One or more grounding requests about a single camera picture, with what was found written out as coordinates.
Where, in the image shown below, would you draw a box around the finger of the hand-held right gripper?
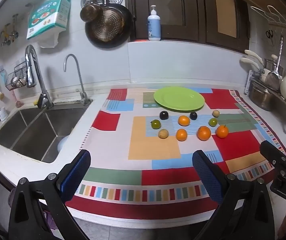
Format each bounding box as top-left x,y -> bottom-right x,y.
260,140 -> 286,172

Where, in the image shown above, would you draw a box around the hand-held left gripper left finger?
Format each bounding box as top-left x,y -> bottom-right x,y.
8,149 -> 91,240

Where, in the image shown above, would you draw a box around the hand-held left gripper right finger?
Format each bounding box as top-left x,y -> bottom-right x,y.
192,150 -> 275,240

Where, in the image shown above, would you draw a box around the orange tangerine with stem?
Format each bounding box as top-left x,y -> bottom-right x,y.
216,124 -> 229,139

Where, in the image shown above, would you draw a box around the green plate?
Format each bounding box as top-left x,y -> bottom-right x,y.
154,86 -> 205,112

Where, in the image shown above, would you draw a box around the multicoloured patchwork tablecloth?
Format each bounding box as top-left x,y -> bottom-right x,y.
65,87 -> 286,220

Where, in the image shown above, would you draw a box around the stainless steel pot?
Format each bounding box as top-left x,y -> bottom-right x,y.
248,81 -> 281,112

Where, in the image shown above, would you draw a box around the stainless steel sink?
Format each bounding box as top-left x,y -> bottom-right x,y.
0,105 -> 91,164

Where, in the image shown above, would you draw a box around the metal skimmer ladle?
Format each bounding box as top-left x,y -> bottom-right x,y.
265,36 -> 284,92

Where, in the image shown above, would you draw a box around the slim gooseneck faucet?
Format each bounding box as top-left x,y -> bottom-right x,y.
63,54 -> 93,105

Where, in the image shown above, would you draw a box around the large chrome faucet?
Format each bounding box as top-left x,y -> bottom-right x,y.
25,44 -> 54,109

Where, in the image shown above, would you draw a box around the white plastic bag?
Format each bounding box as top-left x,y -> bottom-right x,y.
37,27 -> 63,48

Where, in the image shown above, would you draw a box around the dark wooden window sash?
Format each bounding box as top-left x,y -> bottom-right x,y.
125,0 -> 206,43
203,0 -> 250,53

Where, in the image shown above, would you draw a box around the brass perforated strainer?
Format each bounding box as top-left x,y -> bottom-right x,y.
90,9 -> 125,43

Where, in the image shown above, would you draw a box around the black frying pan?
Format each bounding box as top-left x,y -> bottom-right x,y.
85,0 -> 133,49

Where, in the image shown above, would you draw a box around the green white tissue pack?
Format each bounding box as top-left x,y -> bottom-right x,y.
26,0 -> 72,40

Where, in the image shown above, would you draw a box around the white blue pump bottle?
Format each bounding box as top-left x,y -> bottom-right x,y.
147,5 -> 161,41

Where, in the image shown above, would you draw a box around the small brass pot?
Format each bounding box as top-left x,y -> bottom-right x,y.
80,0 -> 103,22

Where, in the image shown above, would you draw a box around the cream handled pan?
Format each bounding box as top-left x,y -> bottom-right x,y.
245,50 -> 266,68
240,57 -> 265,77

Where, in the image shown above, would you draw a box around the black wire basket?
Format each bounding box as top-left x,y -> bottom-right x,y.
5,64 -> 32,91

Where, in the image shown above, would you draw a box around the white wire wall rack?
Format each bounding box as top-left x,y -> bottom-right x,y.
250,5 -> 286,32

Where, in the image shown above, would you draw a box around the brass wall hooks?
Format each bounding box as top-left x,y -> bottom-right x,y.
0,15 -> 19,47

